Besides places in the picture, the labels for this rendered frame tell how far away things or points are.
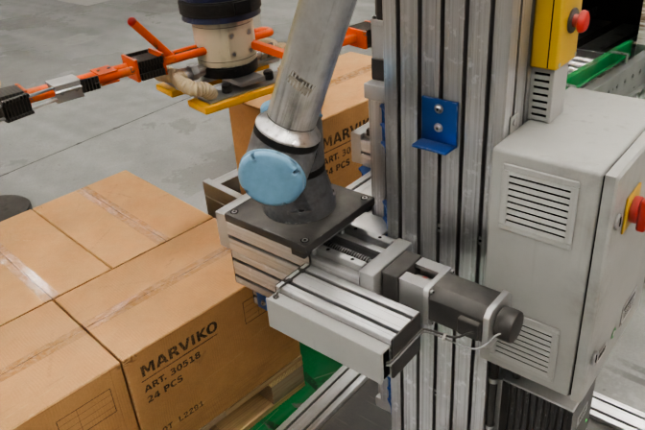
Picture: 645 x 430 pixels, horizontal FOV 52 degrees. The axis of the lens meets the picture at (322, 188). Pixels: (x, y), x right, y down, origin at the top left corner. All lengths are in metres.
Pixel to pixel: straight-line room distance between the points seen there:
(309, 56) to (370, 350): 0.49
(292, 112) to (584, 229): 0.50
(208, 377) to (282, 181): 1.06
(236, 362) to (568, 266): 1.21
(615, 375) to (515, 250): 1.40
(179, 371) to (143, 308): 0.21
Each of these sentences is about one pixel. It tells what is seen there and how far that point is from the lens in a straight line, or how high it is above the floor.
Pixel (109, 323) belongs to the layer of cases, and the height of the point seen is 0.54.
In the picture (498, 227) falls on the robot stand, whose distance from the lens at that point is 1.21.
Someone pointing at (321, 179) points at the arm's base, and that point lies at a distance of 1.30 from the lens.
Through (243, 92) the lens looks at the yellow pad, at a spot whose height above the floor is 1.10.
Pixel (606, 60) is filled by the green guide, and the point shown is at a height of 0.61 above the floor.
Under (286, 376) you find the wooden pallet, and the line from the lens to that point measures 2.32.
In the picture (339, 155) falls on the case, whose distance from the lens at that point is 2.09.
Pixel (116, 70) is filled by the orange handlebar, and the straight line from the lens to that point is 1.76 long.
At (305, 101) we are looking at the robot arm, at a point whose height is 1.34.
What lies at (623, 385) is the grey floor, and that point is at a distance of 2.54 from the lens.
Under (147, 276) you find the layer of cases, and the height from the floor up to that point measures 0.54.
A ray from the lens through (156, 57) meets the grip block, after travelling 1.78.
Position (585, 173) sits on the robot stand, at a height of 1.23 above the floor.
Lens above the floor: 1.72
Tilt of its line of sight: 29 degrees down
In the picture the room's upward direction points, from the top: 4 degrees counter-clockwise
